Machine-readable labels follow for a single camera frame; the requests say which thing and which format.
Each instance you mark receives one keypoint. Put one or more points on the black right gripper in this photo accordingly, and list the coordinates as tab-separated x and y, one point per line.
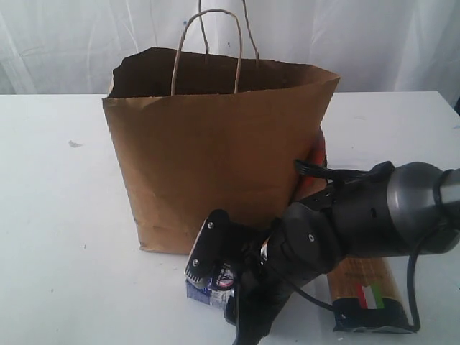
290	259

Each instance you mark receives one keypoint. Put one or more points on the blue white milk carton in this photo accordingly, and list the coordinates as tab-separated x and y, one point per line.
216	292

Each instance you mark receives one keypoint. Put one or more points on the brown paper bag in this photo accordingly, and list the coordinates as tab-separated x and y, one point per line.
194	132

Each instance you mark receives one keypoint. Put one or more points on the brown orange snack pouch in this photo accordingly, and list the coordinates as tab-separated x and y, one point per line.
317	156

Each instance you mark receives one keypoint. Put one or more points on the spaghetti pasta package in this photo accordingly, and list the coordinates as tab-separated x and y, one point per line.
366	299

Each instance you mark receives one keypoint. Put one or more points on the white backdrop curtain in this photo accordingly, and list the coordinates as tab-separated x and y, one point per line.
73	46

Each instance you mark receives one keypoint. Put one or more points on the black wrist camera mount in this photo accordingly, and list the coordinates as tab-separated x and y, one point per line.
241	246

